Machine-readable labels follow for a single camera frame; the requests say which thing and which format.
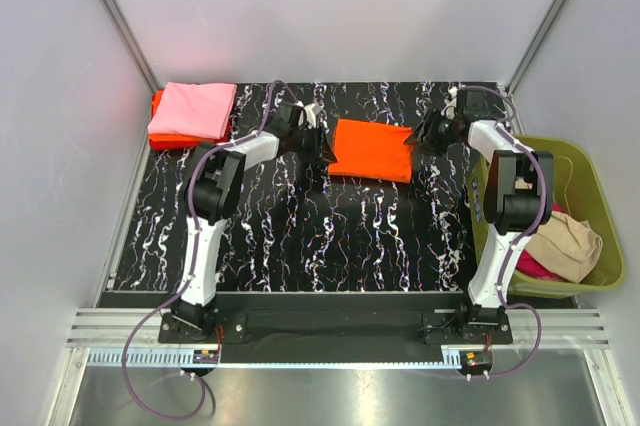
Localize beige garment in basket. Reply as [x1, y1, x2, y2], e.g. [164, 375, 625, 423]
[525, 211, 603, 283]

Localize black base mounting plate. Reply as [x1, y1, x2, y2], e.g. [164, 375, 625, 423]
[159, 292, 513, 367]

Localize left aluminium frame post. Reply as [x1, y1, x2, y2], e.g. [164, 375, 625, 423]
[99, 0, 161, 92]

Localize black marble pattern mat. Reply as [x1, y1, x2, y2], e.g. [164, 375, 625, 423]
[113, 82, 476, 292]

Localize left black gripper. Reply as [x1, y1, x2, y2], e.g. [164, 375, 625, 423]
[289, 124, 337, 165]

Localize folded red orange t shirt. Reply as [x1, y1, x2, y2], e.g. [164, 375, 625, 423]
[148, 120, 232, 151]

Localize magenta garment in basket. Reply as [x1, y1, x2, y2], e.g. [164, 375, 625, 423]
[516, 216, 566, 282]

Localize right aluminium frame post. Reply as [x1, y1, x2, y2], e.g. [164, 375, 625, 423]
[504, 0, 601, 95]

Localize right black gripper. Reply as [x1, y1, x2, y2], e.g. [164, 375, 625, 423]
[402, 107, 459, 158]

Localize white slotted cable duct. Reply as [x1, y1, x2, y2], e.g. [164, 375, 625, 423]
[88, 348, 221, 368]

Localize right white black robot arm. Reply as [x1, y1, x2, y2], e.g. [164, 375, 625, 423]
[405, 107, 554, 343]

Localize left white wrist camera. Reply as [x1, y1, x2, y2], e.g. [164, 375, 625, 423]
[299, 102, 323, 129]

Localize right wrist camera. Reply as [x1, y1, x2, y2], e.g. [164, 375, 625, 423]
[443, 87, 490, 120]

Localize olive green plastic basket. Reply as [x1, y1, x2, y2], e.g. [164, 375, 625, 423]
[467, 136, 625, 298]

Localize folded pink t shirt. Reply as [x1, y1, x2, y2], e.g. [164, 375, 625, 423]
[147, 82, 237, 140]

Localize aluminium frame post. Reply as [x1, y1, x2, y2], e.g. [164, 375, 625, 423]
[99, 0, 161, 92]
[504, 0, 601, 95]

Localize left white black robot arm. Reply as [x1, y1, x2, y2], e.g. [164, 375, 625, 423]
[170, 102, 336, 342]

